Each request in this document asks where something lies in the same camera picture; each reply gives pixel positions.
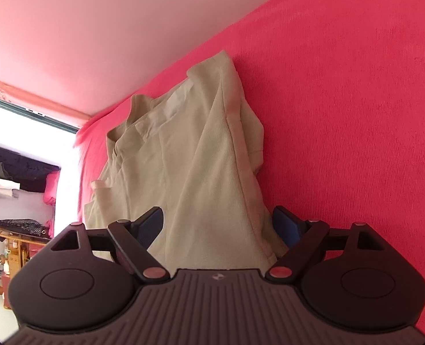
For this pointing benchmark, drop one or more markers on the dark hanging clothes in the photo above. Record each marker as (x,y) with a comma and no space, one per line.
(32,174)

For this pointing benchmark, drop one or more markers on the wooden cabinet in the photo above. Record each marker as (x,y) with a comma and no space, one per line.
(18,249)

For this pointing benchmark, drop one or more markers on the pink bed sheet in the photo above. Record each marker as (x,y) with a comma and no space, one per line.
(342,115)

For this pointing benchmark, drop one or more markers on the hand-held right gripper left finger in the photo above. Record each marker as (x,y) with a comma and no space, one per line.
(149,228)

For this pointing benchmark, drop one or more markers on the dark window frame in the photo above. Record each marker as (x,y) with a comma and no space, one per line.
(29,115)

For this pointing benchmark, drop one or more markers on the dark patterned cloth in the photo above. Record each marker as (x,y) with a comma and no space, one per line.
(18,224)

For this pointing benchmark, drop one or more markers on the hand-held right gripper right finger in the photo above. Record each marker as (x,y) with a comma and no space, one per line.
(288,228)

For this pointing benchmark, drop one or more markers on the beige zip-collar jacket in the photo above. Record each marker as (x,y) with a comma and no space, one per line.
(198,169)

